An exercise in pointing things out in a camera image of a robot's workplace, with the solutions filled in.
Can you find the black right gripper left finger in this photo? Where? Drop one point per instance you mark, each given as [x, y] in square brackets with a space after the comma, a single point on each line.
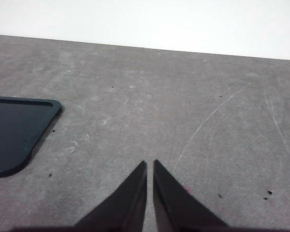
[128, 205]

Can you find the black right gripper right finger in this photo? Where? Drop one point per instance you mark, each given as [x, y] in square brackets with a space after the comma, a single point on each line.
[174, 205]

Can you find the black rectangular tray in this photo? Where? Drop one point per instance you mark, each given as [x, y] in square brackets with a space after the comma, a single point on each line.
[12, 135]

